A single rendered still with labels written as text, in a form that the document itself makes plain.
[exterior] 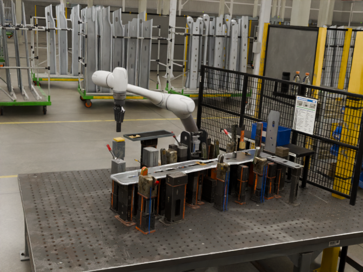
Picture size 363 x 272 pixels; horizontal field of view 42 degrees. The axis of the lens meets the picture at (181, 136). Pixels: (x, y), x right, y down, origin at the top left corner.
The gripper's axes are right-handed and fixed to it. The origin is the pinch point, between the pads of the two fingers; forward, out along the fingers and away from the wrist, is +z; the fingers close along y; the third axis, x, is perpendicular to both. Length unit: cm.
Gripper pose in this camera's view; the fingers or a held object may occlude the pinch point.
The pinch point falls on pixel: (118, 127)
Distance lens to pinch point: 331.9
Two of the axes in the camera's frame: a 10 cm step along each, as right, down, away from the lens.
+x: 7.9, -1.1, 6.0
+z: -0.6, 9.7, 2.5
